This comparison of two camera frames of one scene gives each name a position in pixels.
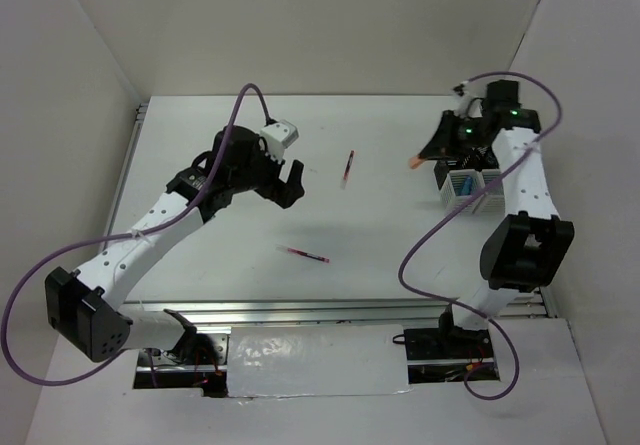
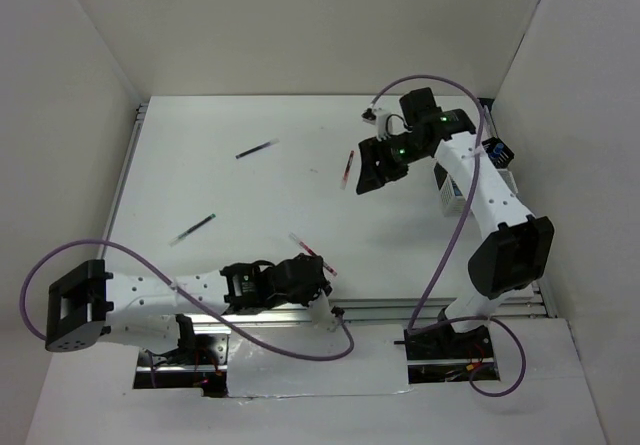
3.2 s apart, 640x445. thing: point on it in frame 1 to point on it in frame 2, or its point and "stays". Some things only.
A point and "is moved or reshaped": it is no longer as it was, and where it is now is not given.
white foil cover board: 294,361 stays
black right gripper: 441,144 to 372,175
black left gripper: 284,194 to 321,285
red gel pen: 349,162 stays
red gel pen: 303,253 is moved or reshaped
